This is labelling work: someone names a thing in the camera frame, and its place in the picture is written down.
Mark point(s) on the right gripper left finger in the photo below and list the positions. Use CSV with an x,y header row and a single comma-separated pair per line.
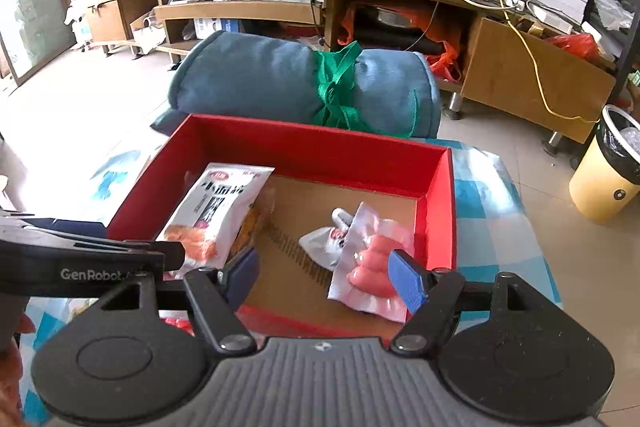
x,y
214,296

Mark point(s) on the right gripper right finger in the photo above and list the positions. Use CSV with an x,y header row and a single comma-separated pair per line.
x,y
431,298

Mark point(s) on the pink sausage packet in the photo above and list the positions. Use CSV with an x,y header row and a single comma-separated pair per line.
x,y
360,279

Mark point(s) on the white spicy strips packet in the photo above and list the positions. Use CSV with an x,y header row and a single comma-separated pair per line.
x,y
215,216

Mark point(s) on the red snack packet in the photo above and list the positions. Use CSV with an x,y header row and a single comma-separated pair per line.
x,y
179,323

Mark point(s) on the person's left hand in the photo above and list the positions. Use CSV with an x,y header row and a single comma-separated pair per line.
x,y
11,374

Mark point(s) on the blue white checkered tablecloth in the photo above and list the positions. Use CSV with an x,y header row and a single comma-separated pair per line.
x,y
493,235

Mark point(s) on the small white snack packet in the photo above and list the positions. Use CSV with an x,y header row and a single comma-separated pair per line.
x,y
324,246

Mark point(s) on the red cardboard box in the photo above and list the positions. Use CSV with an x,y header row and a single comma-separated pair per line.
x,y
314,171

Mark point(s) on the yellow trash bin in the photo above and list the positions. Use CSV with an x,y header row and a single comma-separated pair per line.
x,y
607,178

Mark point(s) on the wooden TV cabinet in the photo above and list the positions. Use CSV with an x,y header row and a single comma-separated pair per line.
x,y
499,64

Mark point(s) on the red plastic bag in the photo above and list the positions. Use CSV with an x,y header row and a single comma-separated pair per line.
x,y
581,45

